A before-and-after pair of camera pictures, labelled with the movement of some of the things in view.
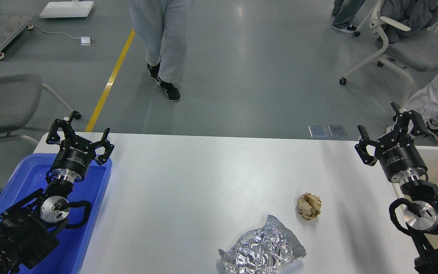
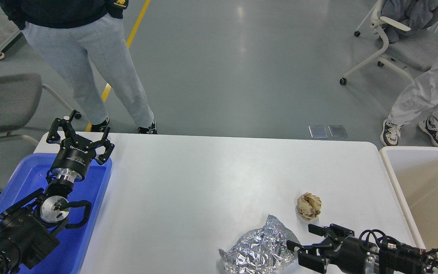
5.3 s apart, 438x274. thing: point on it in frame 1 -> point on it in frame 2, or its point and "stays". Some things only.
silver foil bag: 270,250 stays
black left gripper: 73,159 stays
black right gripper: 397,151 -> 351,255
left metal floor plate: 318,131 stays
